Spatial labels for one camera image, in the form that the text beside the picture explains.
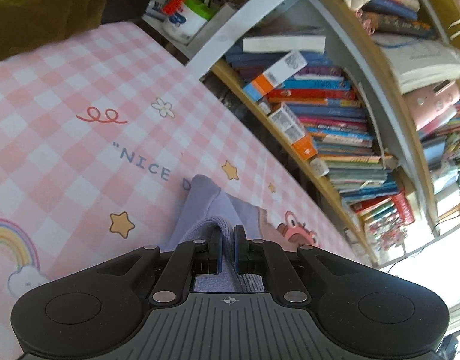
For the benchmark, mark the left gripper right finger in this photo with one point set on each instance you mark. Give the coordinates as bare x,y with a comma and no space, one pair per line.
268,260

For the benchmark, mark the purple and pink sweater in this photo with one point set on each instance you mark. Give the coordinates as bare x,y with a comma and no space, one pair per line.
222,224

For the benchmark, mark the red thick books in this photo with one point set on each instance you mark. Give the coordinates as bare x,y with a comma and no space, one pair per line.
392,211

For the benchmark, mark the pink checkered table mat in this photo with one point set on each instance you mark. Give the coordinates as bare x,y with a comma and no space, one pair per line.
102,139

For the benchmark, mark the brown corduroy cloth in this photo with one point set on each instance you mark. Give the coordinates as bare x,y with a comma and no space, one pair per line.
26,25

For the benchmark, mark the white shelf frame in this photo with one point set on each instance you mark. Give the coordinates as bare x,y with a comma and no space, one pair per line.
366,64

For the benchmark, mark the white tub green lid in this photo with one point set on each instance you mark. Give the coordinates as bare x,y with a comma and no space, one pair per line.
187,21

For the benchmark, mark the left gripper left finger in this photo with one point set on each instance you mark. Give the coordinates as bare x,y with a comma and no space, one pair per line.
188,260

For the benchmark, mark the orange white medicine box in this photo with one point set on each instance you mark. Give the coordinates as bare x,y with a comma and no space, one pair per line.
292,129

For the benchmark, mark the row of leaning books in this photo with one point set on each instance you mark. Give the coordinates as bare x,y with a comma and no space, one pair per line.
330,107

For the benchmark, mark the white charger block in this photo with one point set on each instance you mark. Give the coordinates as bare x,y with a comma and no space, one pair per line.
319,167

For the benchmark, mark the tall white orange box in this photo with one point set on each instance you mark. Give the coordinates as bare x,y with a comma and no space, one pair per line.
275,75

